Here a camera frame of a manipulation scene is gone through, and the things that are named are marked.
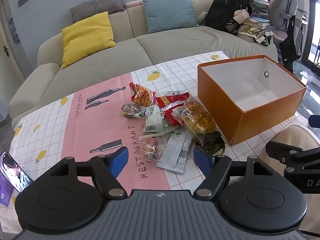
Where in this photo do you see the dark grain bar clear packet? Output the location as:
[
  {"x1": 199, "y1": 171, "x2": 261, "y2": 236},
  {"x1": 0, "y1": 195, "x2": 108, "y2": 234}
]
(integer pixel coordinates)
[{"x1": 200, "y1": 131, "x2": 225, "y2": 155}]

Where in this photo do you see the black garment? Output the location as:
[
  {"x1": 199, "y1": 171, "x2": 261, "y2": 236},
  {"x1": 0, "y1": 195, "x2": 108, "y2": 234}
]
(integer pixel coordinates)
[{"x1": 279, "y1": 15, "x2": 303, "y2": 73}]

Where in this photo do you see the small brown snack packet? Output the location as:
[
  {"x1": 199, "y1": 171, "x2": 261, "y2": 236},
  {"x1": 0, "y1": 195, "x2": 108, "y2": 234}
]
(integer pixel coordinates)
[{"x1": 121, "y1": 104, "x2": 143, "y2": 119}]

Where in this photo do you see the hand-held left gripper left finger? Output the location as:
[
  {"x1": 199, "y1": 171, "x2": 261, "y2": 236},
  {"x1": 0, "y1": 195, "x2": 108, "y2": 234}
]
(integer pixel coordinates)
[{"x1": 46, "y1": 146, "x2": 129, "y2": 198}]

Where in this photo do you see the pink pillow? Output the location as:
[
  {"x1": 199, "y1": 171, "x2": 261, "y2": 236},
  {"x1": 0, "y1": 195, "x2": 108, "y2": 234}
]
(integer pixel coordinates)
[{"x1": 125, "y1": 0, "x2": 144, "y2": 9}]

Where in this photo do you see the clear candy packet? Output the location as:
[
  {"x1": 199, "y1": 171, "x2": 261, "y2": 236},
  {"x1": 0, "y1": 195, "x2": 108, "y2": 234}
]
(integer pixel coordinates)
[{"x1": 141, "y1": 137, "x2": 159, "y2": 161}]

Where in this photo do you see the grey checked pillow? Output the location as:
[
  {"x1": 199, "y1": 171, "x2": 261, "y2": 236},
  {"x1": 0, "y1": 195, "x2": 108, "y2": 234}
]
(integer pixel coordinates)
[{"x1": 71, "y1": 0, "x2": 125, "y2": 23}]

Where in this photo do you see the smartphone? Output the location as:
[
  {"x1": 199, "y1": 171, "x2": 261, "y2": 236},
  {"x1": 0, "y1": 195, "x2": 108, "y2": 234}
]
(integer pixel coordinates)
[{"x1": 0, "y1": 149, "x2": 34, "y2": 193}]

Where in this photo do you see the long white snack packet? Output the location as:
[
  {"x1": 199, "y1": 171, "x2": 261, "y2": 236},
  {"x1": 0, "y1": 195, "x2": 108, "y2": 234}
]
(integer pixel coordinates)
[{"x1": 156, "y1": 131, "x2": 194, "y2": 174}]

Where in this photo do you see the printed tote bag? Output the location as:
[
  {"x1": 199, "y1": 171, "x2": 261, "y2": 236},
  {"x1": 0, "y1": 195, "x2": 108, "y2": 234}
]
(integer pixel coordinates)
[{"x1": 237, "y1": 26, "x2": 274, "y2": 46}]

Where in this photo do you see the pink cloth pouch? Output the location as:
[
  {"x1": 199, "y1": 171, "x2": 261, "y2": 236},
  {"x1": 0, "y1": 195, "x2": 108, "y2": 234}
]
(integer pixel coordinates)
[{"x1": 234, "y1": 9, "x2": 250, "y2": 24}]

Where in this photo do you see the white flat cardboard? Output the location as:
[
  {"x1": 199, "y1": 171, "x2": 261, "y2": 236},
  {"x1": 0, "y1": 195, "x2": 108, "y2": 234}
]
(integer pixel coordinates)
[{"x1": 300, "y1": 69, "x2": 320, "y2": 85}]

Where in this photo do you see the pink lemon print tablecloth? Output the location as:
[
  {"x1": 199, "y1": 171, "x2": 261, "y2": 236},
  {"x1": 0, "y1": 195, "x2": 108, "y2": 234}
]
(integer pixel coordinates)
[{"x1": 0, "y1": 51, "x2": 310, "y2": 233}]

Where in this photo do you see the beige fabric sofa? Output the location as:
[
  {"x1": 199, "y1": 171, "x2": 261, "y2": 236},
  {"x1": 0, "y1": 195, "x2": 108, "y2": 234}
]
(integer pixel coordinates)
[{"x1": 7, "y1": 0, "x2": 279, "y2": 123}]

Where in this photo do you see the purple booklet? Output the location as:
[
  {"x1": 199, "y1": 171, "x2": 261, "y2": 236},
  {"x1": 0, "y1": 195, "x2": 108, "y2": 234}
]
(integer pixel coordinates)
[{"x1": 0, "y1": 172, "x2": 15, "y2": 207}]

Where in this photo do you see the clear bag of yellow snacks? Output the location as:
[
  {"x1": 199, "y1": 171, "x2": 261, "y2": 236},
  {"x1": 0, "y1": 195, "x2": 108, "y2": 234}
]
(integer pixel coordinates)
[{"x1": 172, "y1": 97, "x2": 217, "y2": 134}]

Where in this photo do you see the grey office chair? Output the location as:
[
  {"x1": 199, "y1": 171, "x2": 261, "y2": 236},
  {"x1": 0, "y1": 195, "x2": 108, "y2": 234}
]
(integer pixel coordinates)
[{"x1": 269, "y1": 0, "x2": 304, "y2": 63}]

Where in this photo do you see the white green snack packet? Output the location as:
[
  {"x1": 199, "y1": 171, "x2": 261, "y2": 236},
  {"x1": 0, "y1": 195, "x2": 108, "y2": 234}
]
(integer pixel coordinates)
[{"x1": 135, "y1": 105, "x2": 177, "y2": 137}]

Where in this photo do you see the red snack packet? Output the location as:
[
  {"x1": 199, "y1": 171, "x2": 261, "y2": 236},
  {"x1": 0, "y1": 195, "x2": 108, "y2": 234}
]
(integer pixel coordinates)
[{"x1": 155, "y1": 92, "x2": 190, "y2": 127}]

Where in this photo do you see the orange cardboard box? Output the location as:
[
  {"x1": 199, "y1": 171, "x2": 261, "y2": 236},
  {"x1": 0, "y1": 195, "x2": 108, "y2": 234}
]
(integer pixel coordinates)
[{"x1": 197, "y1": 55, "x2": 308, "y2": 146}]

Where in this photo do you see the stack of books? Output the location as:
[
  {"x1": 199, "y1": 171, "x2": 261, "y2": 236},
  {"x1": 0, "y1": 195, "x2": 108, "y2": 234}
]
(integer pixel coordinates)
[{"x1": 242, "y1": 16, "x2": 272, "y2": 30}]

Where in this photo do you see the glass balcony door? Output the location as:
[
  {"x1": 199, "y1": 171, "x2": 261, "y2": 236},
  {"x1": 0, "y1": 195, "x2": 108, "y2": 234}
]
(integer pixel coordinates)
[{"x1": 301, "y1": 0, "x2": 320, "y2": 67}]

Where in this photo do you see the black backpack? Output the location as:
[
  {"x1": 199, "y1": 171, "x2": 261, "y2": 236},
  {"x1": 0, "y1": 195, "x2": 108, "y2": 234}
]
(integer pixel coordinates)
[{"x1": 205, "y1": 0, "x2": 252, "y2": 34}]

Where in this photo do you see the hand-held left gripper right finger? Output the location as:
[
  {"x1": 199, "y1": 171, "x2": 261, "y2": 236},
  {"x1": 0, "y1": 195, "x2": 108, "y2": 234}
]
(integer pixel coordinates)
[{"x1": 193, "y1": 146, "x2": 282, "y2": 198}]

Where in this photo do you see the framed wall picture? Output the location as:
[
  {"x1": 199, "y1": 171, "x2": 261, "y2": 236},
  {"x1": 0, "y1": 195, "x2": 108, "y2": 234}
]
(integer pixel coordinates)
[{"x1": 5, "y1": 0, "x2": 20, "y2": 43}]

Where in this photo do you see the light blue pillow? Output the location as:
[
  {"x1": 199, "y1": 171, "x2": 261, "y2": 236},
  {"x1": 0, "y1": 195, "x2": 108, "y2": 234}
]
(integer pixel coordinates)
[{"x1": 141, "y1": 0, "x2": 200, "y2": 34}]

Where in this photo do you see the yellow pillow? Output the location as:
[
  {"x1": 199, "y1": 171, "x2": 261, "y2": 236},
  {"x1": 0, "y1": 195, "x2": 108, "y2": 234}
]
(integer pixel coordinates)
[{"x1": 61, "y1": 12, "x2": 116, "y2": 69}]

